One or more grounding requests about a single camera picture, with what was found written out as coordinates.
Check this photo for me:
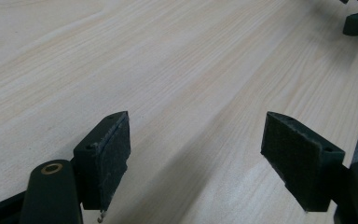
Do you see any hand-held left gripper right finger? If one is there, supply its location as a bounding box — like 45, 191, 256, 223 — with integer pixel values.
260, 111, 346, 213

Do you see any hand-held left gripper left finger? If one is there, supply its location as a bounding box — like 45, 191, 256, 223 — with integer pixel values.
73, 110, 131, 212

